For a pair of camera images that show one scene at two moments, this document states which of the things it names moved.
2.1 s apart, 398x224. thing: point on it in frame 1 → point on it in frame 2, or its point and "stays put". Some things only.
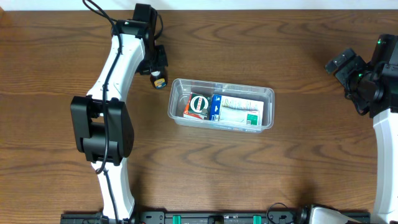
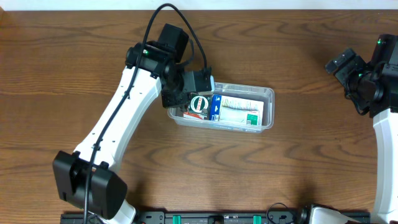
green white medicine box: [241, 112] stays put
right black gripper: [344, 65] stays put
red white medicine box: [186, 112] stays put
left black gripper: [157, 68] → [178, 99]
